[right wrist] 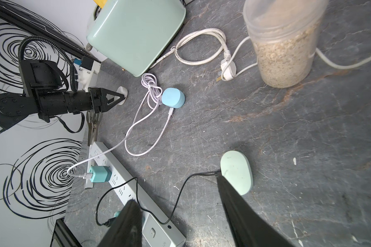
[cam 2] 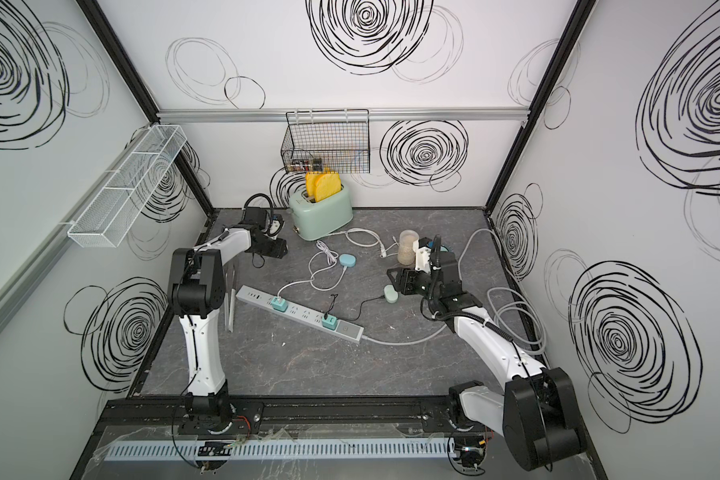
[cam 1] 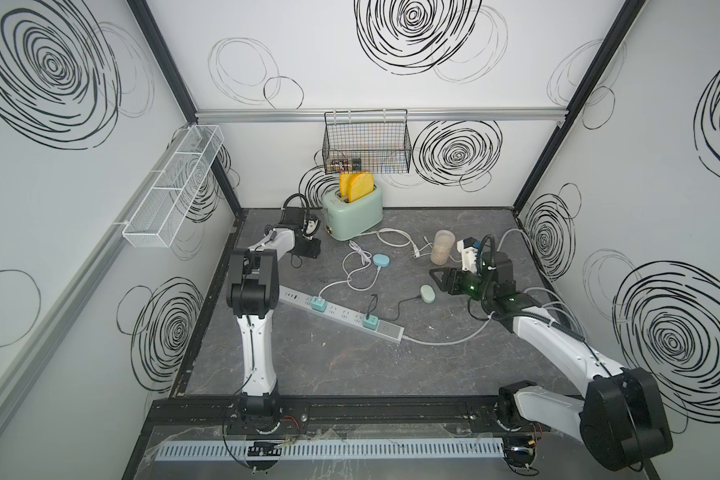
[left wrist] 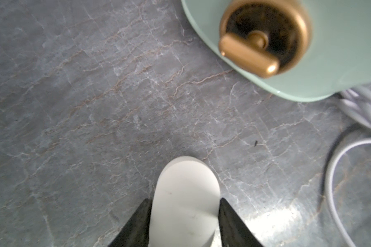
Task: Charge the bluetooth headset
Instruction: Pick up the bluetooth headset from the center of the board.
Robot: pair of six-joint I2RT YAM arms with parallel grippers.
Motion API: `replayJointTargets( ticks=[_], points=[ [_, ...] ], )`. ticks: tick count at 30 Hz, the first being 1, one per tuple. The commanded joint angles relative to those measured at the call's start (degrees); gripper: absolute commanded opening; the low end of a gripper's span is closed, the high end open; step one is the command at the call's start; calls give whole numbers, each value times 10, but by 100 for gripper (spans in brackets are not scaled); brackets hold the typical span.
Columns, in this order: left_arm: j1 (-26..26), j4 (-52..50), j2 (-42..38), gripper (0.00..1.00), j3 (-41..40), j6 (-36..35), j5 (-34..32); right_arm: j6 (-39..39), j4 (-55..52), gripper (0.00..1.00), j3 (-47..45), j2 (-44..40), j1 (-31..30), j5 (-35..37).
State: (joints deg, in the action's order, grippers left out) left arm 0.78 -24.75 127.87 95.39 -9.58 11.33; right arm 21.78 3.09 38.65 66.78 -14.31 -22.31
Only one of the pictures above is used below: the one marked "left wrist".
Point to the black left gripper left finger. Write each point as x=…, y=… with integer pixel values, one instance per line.
x=135, y=233

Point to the white round speaker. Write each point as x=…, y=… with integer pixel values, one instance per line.
x=185, y=205

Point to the mint green toaster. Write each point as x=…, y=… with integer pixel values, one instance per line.
x=301, y=51

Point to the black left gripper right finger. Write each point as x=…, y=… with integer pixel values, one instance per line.
x=233, y=231

